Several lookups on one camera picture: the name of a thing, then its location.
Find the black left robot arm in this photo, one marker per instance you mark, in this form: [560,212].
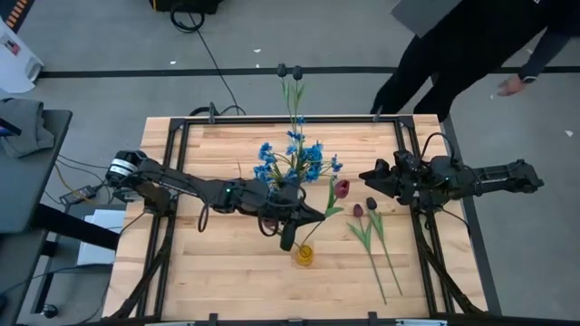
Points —
[181,185]

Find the white appliance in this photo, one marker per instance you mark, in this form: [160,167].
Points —
[13,68]

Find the white bracket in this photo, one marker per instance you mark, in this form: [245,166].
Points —
[172,323]
[421,323]

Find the black table clamp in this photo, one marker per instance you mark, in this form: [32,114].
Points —
[211,112]
[213,319]
[372,318]
[378,114]

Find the white box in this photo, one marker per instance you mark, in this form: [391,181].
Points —
[97,253]

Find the yellow glass vase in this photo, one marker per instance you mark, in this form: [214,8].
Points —
[304,254]

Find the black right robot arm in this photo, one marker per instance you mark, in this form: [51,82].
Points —
[498,176]

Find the grey cloth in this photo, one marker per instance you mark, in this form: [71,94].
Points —
[27,131]

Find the person's hand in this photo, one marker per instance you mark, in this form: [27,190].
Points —
[512,86]

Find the black desk leg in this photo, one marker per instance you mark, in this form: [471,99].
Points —
[77,228]

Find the black caster wheel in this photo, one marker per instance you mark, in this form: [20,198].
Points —
[49,310]

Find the dark phone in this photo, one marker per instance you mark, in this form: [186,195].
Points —
[9,127]

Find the person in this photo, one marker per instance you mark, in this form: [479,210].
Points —
[476,36]

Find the black power adapter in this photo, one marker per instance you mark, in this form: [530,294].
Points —
[77,195]

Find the orange black striped mat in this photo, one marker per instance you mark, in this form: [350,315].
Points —
[16,11]

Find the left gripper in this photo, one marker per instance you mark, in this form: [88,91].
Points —
[276,201]

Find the black equipment case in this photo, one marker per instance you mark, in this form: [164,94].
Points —
[190,4]

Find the grey desk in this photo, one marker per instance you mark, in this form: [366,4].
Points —
[27,194]

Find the black floor tape line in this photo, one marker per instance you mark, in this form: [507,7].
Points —
[136,72]
[487,271]

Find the dark purple artificial tulip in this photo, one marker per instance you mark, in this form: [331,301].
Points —
[297,73]
[282,70]
[371,203]

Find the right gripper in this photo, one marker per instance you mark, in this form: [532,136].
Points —
[412,181]

